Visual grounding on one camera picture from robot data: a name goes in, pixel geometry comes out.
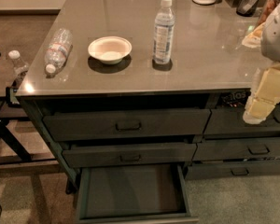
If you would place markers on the top left grey drawer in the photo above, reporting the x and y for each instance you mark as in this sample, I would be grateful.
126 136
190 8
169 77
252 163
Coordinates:
126 124

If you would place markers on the middle right grey drawer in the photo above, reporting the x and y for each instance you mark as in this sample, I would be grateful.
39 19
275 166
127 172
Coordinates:
238 149

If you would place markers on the middle left grey drawer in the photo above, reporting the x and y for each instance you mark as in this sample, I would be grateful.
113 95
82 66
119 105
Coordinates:
82 157

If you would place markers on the open bottom left drawer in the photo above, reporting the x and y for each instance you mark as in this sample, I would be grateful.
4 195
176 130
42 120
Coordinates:
140 194

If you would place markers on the clear crushed plastic bottle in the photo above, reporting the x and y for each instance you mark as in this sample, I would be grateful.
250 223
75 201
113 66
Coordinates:
58 51

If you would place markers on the black side table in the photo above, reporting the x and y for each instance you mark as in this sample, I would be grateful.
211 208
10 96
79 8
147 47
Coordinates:
11 109

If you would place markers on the white paper bowl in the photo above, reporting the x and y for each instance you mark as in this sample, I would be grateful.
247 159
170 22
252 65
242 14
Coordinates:
109 49

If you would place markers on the blue label plastic water bottle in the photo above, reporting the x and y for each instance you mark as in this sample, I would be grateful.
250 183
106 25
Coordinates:
164 25

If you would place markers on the glass jar of snacks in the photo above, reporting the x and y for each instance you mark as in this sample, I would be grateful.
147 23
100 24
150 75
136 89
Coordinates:
267 9

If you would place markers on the top right grey drawer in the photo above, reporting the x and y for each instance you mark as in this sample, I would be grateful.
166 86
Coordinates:
229 123

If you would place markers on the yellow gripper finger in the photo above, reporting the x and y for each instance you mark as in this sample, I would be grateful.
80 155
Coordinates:
269 87
256 111

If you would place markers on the bottom right grey drawer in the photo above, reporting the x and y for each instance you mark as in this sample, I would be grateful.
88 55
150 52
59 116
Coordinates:
232 169

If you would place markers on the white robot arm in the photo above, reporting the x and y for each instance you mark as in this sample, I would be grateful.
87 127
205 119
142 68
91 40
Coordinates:
270 47

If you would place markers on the snack bag in drawer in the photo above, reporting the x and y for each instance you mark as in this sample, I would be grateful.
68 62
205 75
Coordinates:
234 99

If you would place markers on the grey drawer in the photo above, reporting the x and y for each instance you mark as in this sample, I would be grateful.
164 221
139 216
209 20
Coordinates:
229 123
82 157
126 124
238 149
232 169

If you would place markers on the small clear bottle white cap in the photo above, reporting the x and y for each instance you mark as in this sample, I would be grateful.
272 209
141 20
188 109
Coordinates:
20 66

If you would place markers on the grey drawer cabinet frame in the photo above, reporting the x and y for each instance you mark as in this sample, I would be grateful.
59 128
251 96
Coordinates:
37 107

